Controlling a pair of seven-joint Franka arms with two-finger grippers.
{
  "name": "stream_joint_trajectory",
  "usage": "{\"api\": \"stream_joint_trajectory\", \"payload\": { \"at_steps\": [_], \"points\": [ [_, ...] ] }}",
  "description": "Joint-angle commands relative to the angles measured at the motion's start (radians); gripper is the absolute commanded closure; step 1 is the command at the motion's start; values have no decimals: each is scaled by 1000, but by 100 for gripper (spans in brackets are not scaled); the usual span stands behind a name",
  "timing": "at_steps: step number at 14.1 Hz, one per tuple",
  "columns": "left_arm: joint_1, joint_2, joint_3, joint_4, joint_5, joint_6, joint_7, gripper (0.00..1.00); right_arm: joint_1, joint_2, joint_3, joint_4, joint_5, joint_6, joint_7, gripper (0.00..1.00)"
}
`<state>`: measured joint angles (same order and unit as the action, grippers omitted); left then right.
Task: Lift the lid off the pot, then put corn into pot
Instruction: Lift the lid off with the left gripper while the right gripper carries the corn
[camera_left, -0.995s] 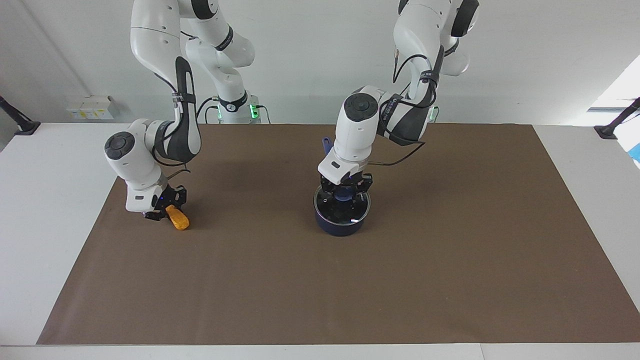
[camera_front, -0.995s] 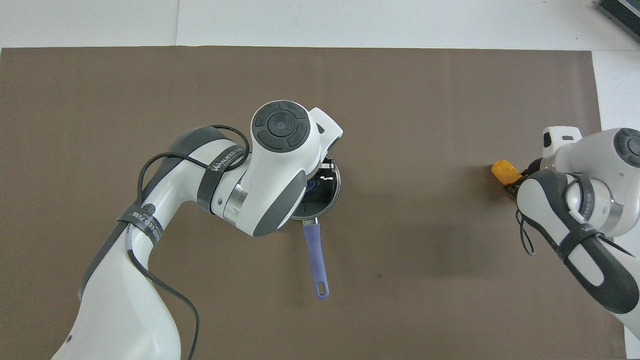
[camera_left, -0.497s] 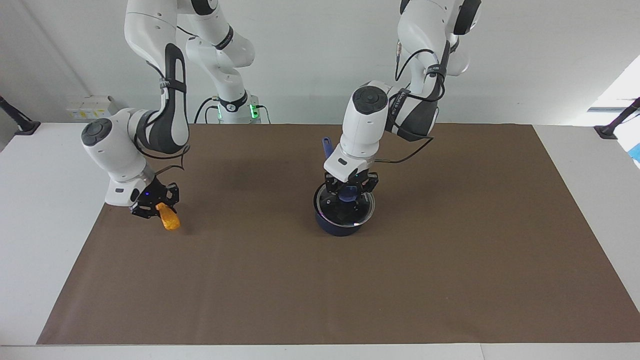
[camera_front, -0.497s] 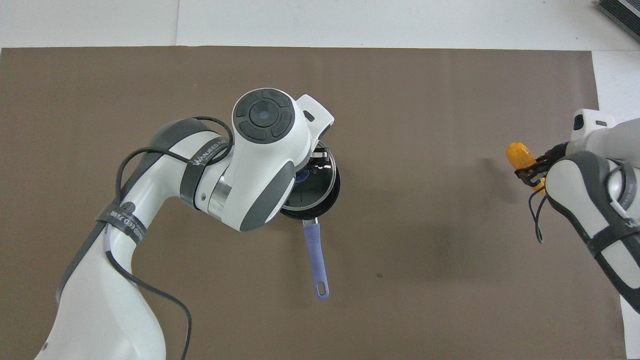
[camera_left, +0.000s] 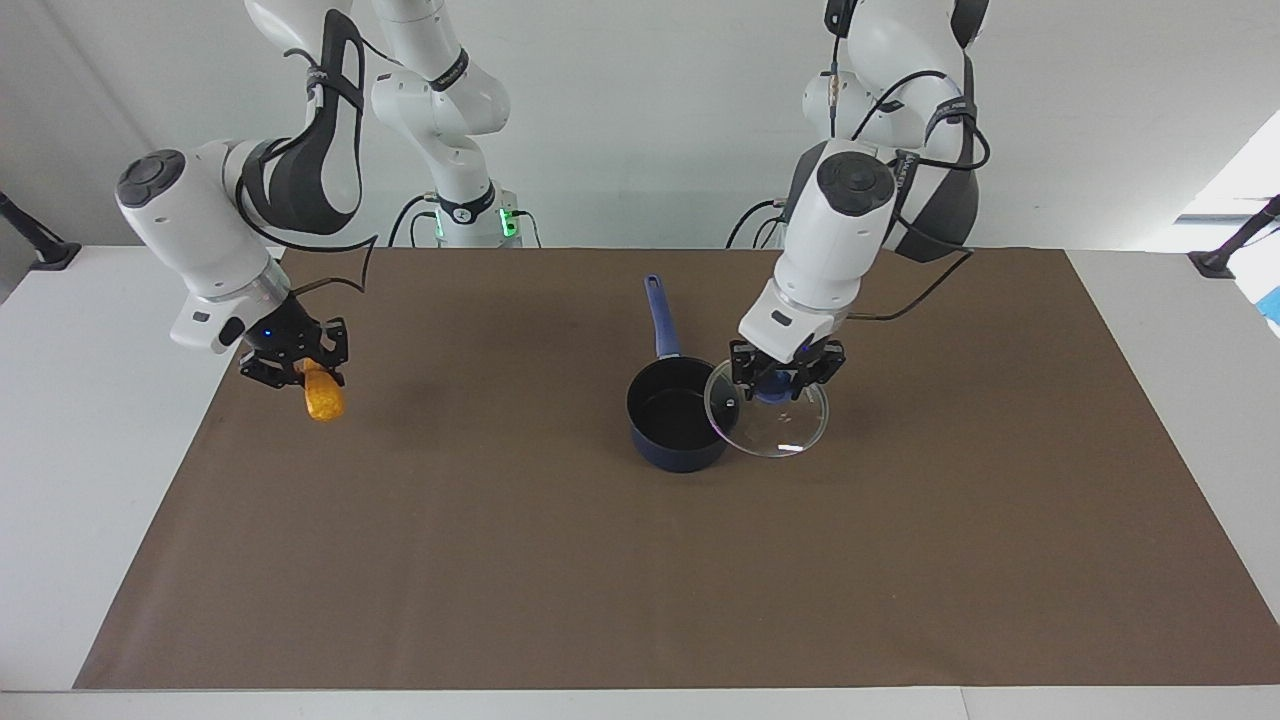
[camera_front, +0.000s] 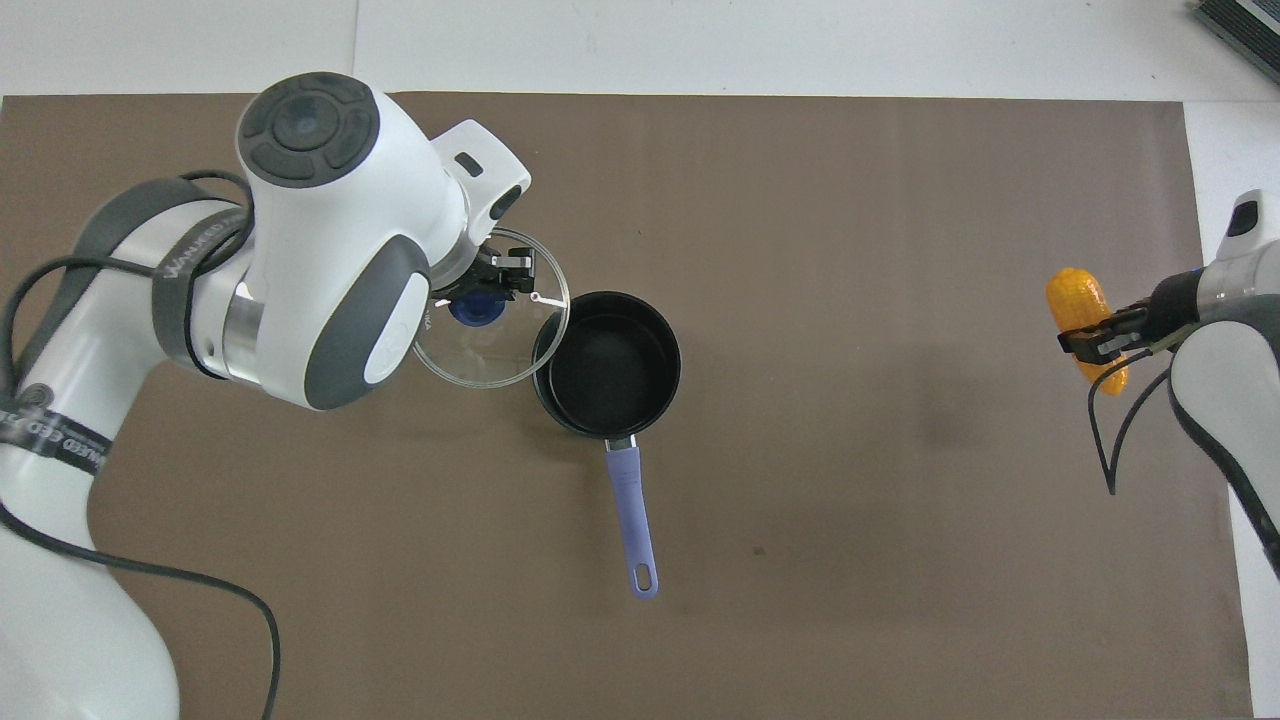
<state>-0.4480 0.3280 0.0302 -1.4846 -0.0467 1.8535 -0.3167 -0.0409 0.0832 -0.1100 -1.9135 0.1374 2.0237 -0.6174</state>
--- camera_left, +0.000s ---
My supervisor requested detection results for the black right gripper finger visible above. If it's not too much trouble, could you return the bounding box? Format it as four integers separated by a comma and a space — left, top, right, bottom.
315, 318, 349, 386
240, 352, 304, 389

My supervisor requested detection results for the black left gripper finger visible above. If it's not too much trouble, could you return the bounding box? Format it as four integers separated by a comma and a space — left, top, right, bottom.
790, 338, 847, 399
729, 339, 767, 402

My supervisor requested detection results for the yellow toy corn cob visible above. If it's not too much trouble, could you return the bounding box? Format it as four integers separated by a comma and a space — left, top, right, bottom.
303, 360, 345, 422

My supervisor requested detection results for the glass lid blue knob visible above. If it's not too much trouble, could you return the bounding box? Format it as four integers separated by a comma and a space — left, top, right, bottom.
704, 360, 830, 458

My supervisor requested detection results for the dark blue pot purple handle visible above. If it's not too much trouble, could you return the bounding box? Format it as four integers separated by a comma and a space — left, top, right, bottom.
626, 275, 741, 473

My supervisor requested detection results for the brown table mat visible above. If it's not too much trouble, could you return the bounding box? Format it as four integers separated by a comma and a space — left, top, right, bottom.
73, 247, 1280, 691

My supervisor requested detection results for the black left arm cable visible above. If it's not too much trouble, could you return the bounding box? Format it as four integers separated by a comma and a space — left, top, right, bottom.
825, 0, 991, 323

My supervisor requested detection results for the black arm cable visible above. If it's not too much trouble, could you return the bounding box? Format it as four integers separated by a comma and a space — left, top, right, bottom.
240, 10, 379, 296
825, 0, 991, 323

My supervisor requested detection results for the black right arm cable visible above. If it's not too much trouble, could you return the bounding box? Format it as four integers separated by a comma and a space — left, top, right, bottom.
240, 10, 379, 296

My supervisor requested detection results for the black camera stand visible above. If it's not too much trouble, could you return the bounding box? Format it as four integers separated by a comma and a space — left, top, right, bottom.
1188, 195, 1280, 279
0, 190, 82, 271

